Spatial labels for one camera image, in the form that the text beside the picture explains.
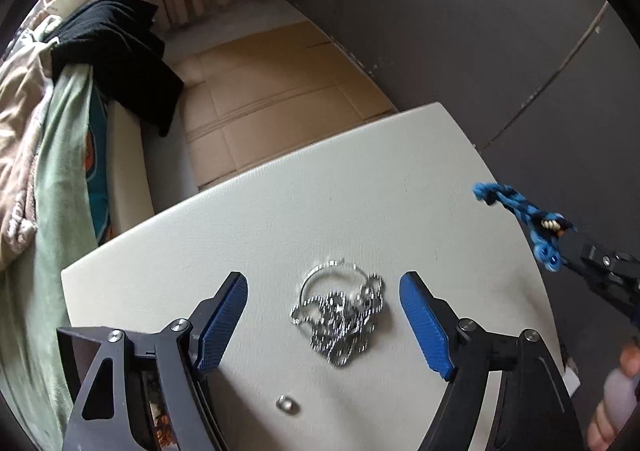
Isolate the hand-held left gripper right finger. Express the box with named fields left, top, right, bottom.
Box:
left=398, top=271, right=586, bottom=451

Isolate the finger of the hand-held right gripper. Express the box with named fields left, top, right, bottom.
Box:
left=560, top=235, right=640, bottom=274
left=570, top=258, right=640, bottom=328

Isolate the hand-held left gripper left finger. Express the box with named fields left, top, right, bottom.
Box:
left=56, top=271, right=249, bottom=451

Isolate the silver chain necklace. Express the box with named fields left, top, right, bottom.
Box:
left=289, top=258, right=386, bottom=370

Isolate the blue braided bracelet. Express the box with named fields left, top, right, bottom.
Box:
left=472, top=181, right=577, bottom=275

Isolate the pile of beaded jewelry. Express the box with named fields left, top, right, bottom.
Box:
left=145, top=381, right=174, bottom=451

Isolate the black cardboard box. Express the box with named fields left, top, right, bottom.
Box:
left=56, top=326, right=173, bottom=451

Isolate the person's right hand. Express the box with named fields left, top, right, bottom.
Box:
left=586, top=343, right=640, bottom=451

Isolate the white bed base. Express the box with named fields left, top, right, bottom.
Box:
left=107, top=103, right=201, bottom=238

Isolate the teal printed mattress cover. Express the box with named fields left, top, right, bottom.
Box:
left=82, top=91, right=114, bottom=247

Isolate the green bedsheet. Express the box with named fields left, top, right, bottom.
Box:
left=0, top=63, right=97, bottom=432

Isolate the flattened cardboard sheet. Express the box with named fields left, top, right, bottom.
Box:
left=172, top=21, right=399, bottom=192

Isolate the dark grey wardrobe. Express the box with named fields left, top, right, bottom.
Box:
left=275, top=0, right=640, bottom=257

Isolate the beige blanket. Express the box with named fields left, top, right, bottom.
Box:
left=0, top=43, right=60, bottom=267

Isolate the black clothing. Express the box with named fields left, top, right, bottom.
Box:
left=50, top=0, right=185, bottom=138

